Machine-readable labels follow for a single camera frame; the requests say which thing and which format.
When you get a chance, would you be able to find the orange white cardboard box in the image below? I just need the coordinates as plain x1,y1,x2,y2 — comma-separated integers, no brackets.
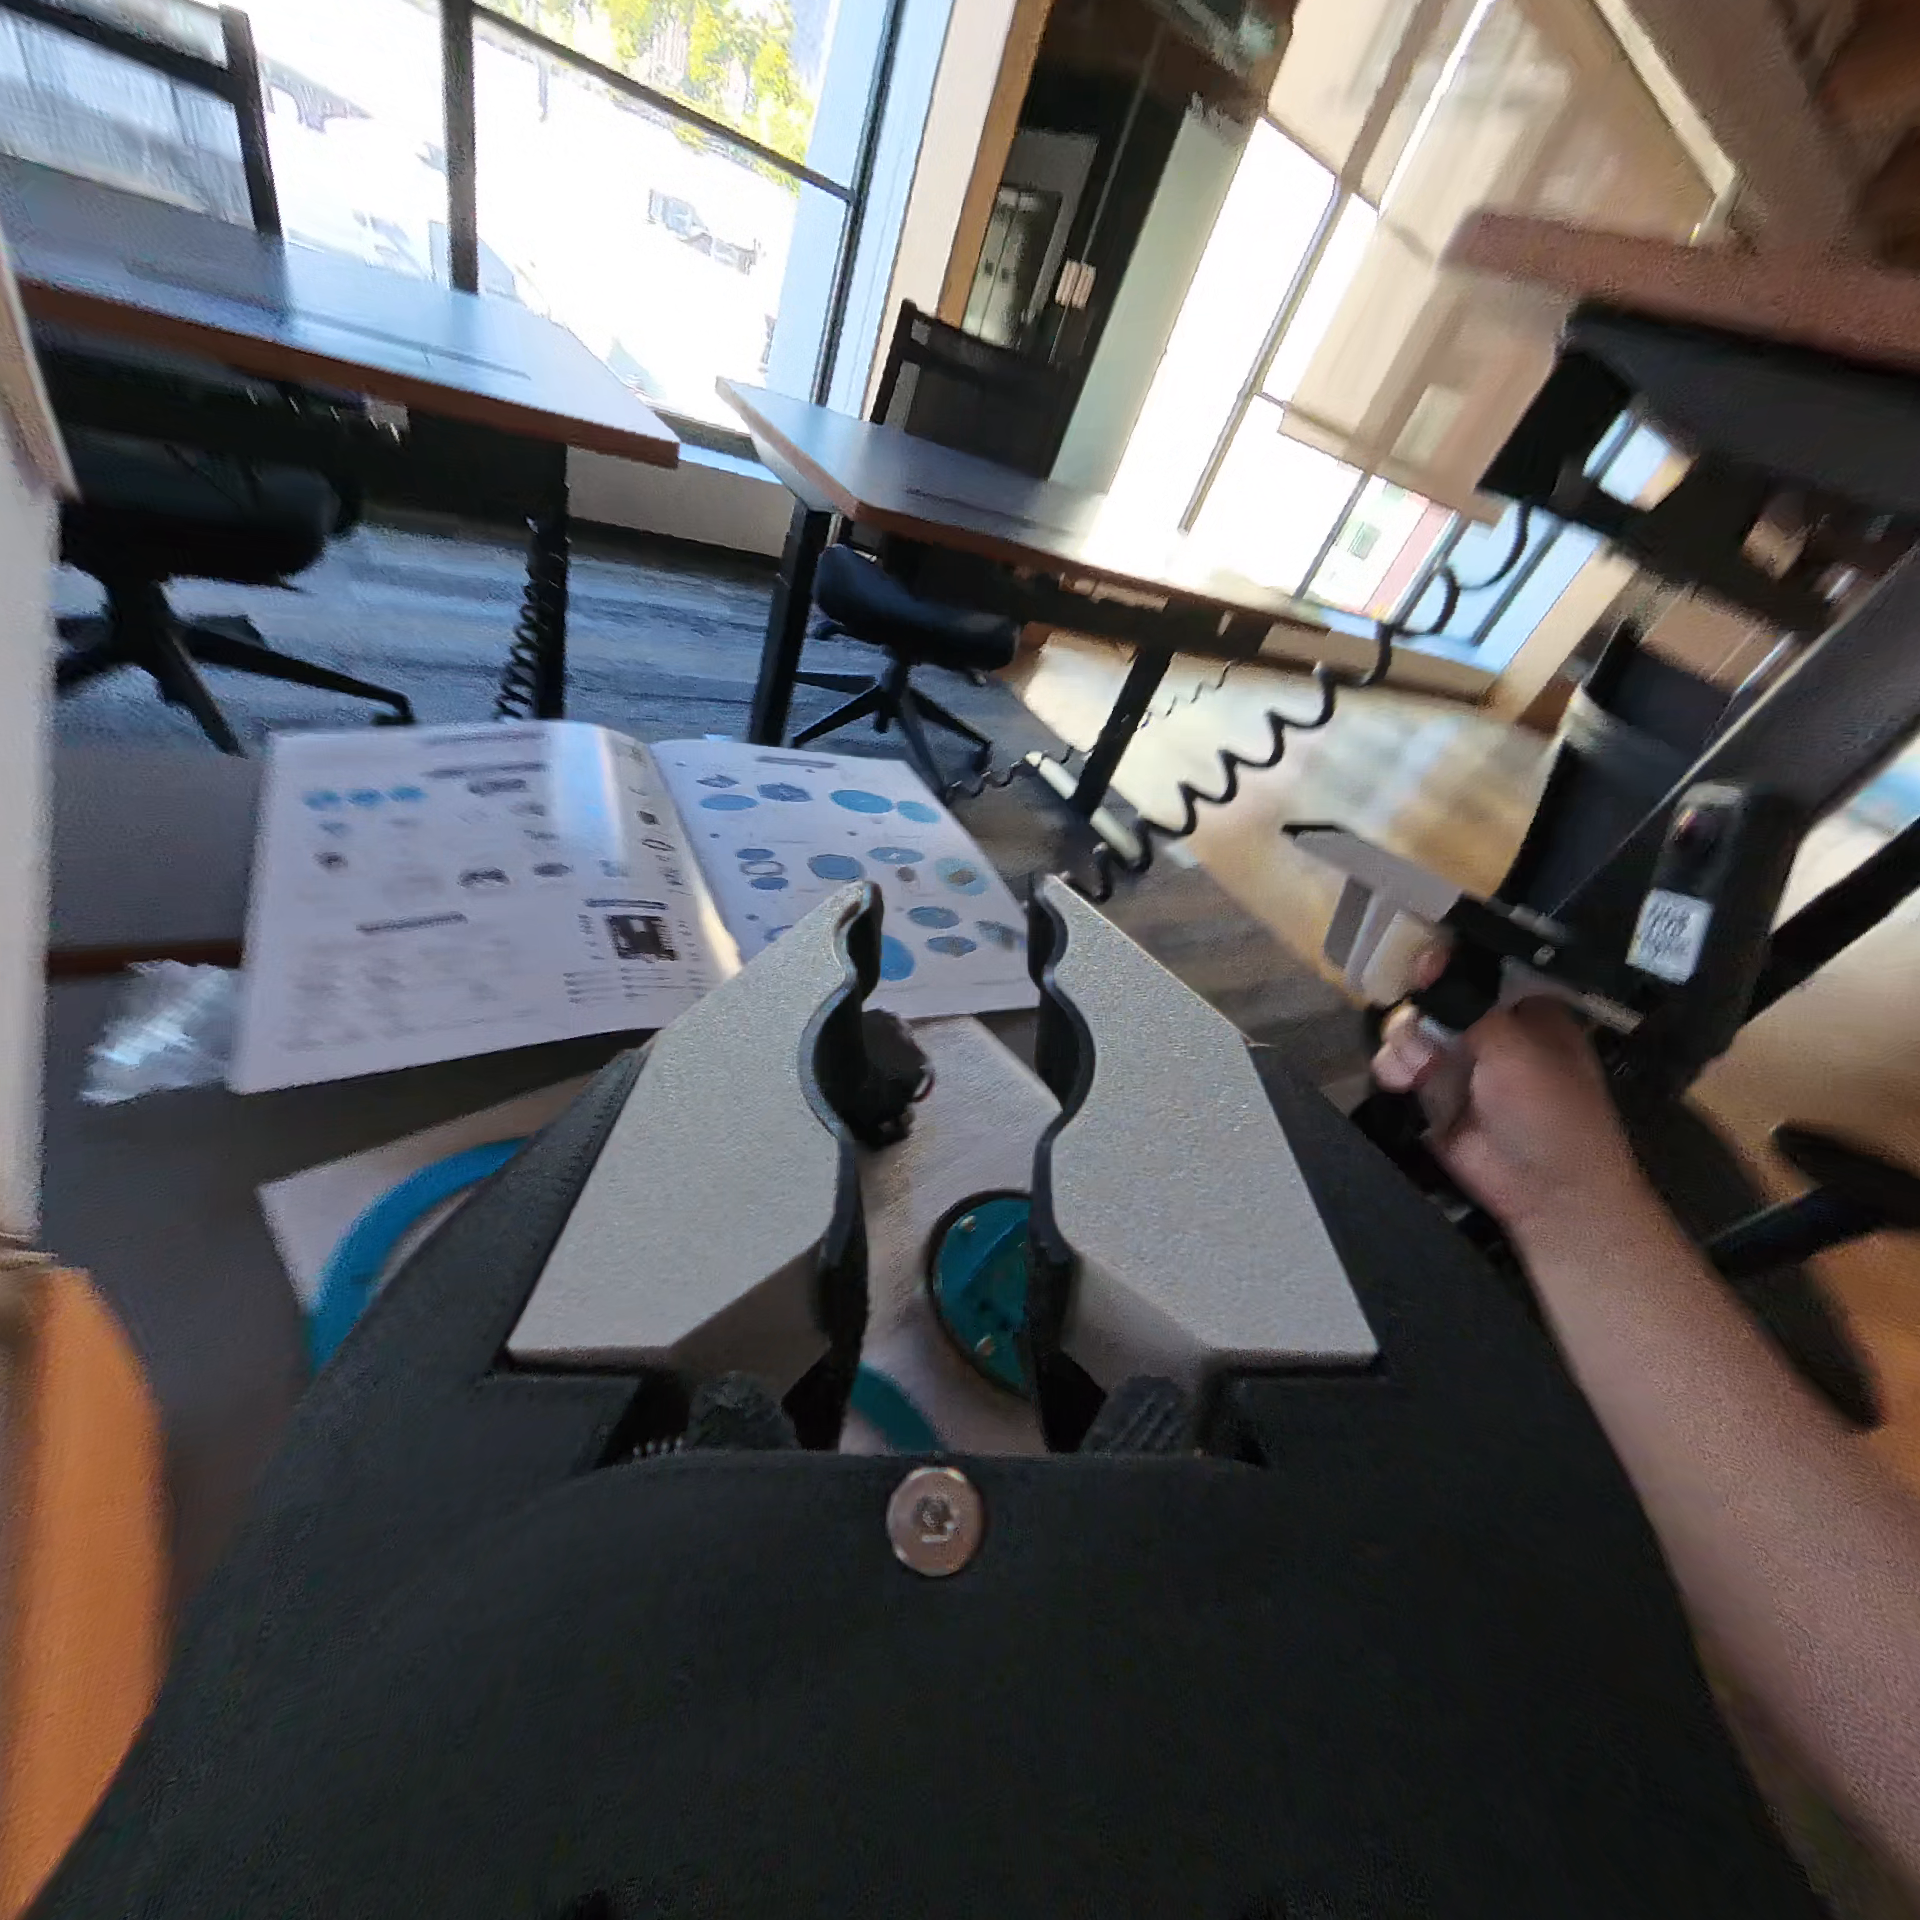
0,225,169,1920

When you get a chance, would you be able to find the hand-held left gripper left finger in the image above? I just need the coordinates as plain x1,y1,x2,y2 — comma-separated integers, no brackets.
507,881,888,1444

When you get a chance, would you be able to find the person's right hand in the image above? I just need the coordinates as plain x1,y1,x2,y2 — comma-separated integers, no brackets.
1367,983,1655,1250

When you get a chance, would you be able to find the black servo claw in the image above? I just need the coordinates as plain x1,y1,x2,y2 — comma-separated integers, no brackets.
848,1009,936,1150

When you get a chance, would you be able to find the white foam sheet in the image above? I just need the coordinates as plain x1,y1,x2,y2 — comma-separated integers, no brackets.
259,1019,1082,1456

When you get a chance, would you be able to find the printed instruction manual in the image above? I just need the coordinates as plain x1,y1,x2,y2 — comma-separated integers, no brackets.
232,720,1052,1098

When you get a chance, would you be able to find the dark glass door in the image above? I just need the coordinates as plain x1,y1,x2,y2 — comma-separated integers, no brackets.
944,0,1291,482

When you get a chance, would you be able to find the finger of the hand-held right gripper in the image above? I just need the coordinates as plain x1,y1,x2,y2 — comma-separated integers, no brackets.
1284,819,1488,1004

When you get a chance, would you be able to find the person's right forearm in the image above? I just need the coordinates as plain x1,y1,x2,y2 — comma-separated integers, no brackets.
1500,1170,1920,1907

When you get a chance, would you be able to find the large window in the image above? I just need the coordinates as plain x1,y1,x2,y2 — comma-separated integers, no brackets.
0,0,903,438
1112,120,1502,633

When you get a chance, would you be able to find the blue metal ring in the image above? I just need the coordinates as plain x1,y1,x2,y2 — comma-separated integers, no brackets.
306,1136,529,1375
848,1358,947,1455

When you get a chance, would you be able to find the clear plastic bag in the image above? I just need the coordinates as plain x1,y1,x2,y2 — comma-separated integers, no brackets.
82,961,243,1105

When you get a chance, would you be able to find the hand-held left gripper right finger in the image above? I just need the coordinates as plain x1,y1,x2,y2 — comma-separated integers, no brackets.
1027,873,1384,1455

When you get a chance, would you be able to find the beige roller blind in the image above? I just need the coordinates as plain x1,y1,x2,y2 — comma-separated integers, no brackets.
1275,0,1743,513

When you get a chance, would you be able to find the blue round bearing base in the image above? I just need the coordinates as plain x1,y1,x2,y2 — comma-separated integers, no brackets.
928,1188,1038,1398

